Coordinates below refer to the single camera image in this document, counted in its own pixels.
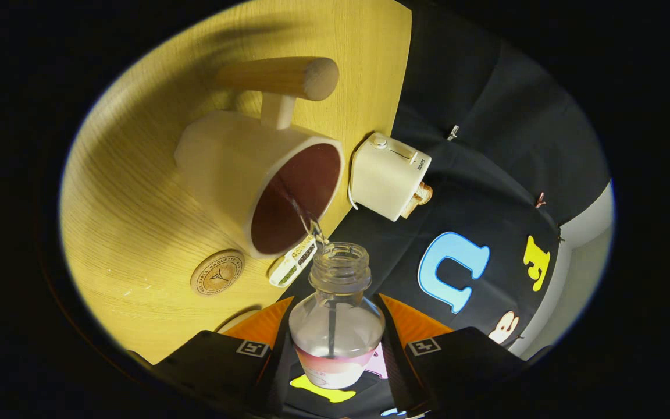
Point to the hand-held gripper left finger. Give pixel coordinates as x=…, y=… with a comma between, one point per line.
x=280, y=366

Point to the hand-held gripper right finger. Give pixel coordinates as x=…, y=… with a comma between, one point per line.
x=393, y=361

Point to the clear plastic juice bottle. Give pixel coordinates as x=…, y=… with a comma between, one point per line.
x=335, y=326

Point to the round wooden coaster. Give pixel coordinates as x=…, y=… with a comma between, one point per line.
x=217, y=272

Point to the white divided dish with seeds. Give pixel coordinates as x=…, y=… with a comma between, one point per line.
x=291, y=263

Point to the toasted bread slice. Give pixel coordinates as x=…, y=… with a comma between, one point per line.
x=424, y=192
x=412, y=208

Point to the white toaster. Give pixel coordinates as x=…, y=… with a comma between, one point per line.
x=384, y=174

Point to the black backdrop cloth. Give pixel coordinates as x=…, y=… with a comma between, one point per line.
x=486, y=145

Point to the silver metal clip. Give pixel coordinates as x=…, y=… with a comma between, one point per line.
x=453, y=132

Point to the wooden table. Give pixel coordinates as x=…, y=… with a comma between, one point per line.
x=137, y=174

